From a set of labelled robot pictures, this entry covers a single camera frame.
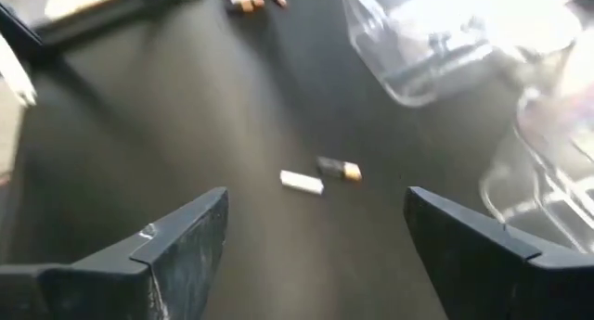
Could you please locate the black table mat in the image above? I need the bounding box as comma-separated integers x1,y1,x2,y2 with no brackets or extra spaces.
0,0,594,320

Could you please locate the clear plastic bin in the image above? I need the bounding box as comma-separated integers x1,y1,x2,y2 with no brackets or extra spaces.
342,0,584,109
480,30,594,256

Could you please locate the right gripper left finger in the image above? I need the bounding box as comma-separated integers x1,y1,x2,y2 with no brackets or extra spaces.
0,186,229,320

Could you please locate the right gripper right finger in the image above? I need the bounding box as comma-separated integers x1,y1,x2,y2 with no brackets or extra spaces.
402,186,594,320

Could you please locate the silver battery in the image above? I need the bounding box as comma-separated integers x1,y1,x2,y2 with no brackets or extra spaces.
279,169,325,197

